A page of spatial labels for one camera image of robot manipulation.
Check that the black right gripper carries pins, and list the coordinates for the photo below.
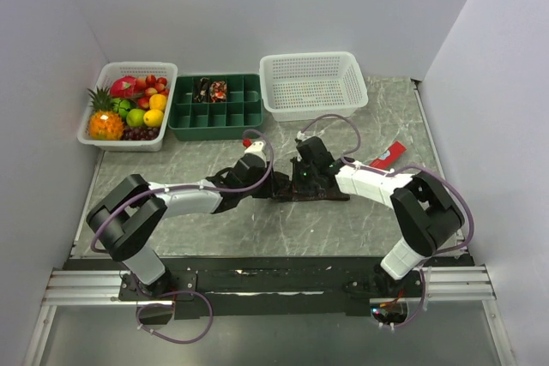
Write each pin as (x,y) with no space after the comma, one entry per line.
(298,186)

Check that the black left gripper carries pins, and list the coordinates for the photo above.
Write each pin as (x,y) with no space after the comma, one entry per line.
(267,191)

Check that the brown floral necktie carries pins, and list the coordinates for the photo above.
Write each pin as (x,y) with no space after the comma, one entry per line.
(307,187)

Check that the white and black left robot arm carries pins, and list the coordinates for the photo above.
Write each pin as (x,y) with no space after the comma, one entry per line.
(127,217)

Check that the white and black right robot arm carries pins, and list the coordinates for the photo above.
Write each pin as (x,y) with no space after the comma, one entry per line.
(424,210)

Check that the green compartment organizer tray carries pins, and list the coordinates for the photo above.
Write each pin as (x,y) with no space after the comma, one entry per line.
(242,110)

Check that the red patterned rolled tie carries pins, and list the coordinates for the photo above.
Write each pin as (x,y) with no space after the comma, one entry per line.
(218,92)

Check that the white perforated empty basket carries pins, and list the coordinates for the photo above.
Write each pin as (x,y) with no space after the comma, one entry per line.
(304,86)

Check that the red rectangular box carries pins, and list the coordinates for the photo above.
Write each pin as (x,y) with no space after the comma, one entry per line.
(389,157)

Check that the dark rolled tie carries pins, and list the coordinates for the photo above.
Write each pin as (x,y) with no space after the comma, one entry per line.
(201,92)

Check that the yellow lemon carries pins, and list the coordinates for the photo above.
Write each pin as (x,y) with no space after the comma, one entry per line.
(153,118)

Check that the orange fruit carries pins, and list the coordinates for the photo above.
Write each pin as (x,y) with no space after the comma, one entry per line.
(158,102)

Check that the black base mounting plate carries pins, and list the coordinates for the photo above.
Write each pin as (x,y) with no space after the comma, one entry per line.
(202,286)

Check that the green apple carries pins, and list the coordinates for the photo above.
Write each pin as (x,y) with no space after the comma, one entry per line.
(135,118)

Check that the dark green fruit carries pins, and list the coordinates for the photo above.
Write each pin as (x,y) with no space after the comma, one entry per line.
(122,107)

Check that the pink dragon fruit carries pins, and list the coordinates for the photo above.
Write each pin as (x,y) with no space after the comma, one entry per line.
(124,88)

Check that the orange pineapple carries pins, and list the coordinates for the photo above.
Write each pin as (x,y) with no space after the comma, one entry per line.
(104,123)

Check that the white fruit basket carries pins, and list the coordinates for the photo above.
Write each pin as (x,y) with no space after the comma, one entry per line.
(110,73)

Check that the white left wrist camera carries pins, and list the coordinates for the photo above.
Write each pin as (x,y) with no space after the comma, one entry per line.
(256,148)

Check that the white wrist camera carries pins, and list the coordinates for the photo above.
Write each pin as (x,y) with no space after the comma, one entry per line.
(301,136)
(256,148)

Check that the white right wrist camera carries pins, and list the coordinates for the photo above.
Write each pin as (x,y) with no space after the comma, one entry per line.
(301,136)

